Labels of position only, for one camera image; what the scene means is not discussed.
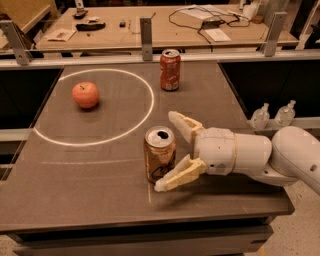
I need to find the red apple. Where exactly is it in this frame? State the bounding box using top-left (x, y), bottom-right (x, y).
top-left (72, 82), bottom-right (99, 109)

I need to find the left metal bracket post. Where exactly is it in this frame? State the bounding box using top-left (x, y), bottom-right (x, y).
top-left (0, 20), bottom-right (33, 66)

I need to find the small black box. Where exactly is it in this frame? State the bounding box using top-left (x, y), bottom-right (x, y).
top-left (119, 21), bottom-right (126, 27)

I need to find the black flat device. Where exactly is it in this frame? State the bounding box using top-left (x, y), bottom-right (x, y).
top-left (76, 23), bottom-right (106, 31)

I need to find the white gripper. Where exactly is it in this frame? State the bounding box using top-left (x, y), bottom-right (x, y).
top-left (154, 111), bottom-right (236, 192)

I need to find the red soda can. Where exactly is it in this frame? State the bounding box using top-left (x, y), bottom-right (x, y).
top-left (160, 49), bottom-right (181, 91)

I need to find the orange patterned soda can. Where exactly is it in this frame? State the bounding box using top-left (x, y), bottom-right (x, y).
top-left (144, 126), bottom-right (176, 184)

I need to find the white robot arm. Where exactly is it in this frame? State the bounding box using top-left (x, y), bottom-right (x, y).
top-left (155, 111), bottom-right (320, 194)

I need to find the clear sanitizer bottle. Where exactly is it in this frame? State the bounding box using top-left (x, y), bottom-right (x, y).
top-left (274, 100), bottom-right (296, 127)
top-left (250, 103), bottom-right (270, 130)

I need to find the white paper card right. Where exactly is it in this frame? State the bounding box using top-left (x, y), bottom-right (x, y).
top-left (205, 28), bottom-right (230, 42)

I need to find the wooden background table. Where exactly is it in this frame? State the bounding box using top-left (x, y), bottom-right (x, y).
top-left (34, 3), bottom-right (298, 53)

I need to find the middle metal bracket post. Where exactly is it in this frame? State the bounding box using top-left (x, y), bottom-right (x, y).
top-left (140, 17), bottom-right (153, 61)

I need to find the clear sanitizer bottle right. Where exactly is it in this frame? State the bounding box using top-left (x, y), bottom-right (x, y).
top-left (274, 100), bottom-right (296, 127)

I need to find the right metal bracket post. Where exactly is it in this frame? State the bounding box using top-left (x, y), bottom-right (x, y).
top-left (261, 12), bottom-right (287, 57)

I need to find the clear sanitizer bottle left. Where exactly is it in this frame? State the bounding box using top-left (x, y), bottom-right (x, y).
top-left (250, 103), bottom-right (270, 130)

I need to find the black tool top left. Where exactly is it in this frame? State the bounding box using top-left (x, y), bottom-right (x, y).
top-left (73, 0), bottom-right (88, 19)

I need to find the white paper sheet left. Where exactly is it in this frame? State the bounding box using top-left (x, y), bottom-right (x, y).
top-left (45, 28), bottom-right (75, 42)

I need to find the metal bracket post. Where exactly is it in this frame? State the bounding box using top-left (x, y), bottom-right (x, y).
top-left (140, 17), bottom-right (153, 61)
top-left (0, 20), bottom-right (33, 66)
top-left (261, 12), bottom-right (287, 57)

